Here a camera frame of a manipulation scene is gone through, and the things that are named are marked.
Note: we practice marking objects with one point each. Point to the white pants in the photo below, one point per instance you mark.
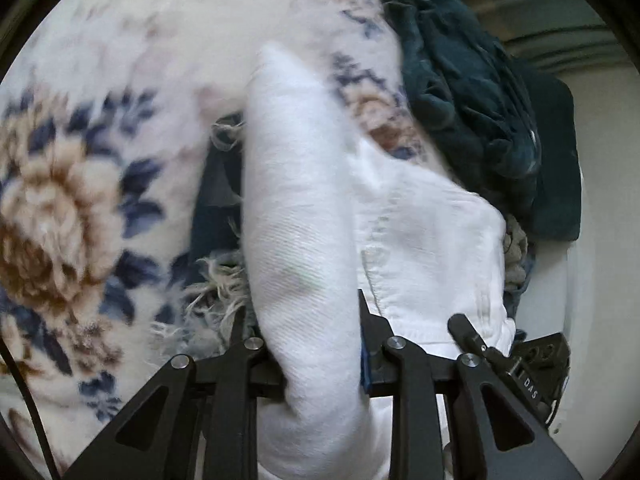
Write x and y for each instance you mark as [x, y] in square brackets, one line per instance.
[329, 219]

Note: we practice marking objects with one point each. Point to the dark teal pillow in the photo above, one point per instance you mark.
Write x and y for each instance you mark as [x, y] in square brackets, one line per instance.
[556, 211]

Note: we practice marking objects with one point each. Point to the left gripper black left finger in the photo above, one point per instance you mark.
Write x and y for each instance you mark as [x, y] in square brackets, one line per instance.
[192, 419]

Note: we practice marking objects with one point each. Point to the dark teal blanket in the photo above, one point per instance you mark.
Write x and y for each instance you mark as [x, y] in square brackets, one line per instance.
[464, 90]

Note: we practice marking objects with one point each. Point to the floral bed blanket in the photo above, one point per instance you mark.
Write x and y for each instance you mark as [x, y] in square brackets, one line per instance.
[105, 122]

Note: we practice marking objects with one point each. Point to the folded black garment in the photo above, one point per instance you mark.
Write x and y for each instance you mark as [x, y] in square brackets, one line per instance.
[217, 214]

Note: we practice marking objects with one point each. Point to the grey knitted cloth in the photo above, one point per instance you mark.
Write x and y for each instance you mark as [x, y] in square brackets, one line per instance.
[515, 250]

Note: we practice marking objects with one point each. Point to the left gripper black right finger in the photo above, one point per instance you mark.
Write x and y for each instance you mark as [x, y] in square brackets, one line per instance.
[453, 417]

